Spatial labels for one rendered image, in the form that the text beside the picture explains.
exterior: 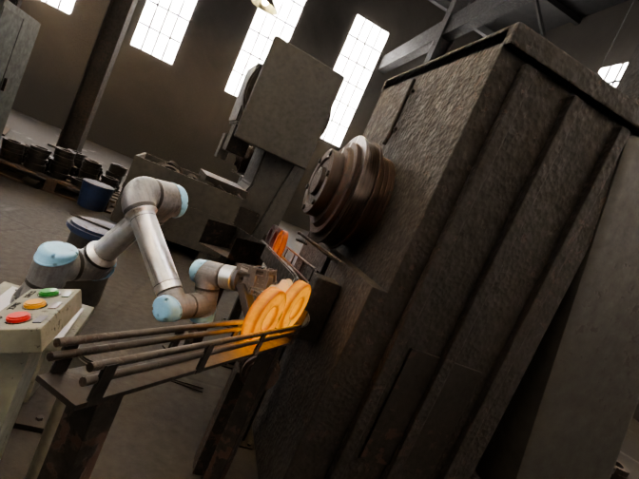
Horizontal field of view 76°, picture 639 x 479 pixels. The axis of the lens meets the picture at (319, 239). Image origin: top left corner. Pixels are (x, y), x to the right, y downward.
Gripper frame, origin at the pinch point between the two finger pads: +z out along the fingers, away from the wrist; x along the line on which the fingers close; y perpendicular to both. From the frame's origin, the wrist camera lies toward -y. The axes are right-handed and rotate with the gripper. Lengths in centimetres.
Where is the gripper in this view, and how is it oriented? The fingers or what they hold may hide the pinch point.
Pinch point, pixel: (294, 299)
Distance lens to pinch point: 121.0
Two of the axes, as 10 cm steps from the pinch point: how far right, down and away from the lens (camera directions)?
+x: 3.2, 0.4, 9.5
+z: 9.3, 1.7, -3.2
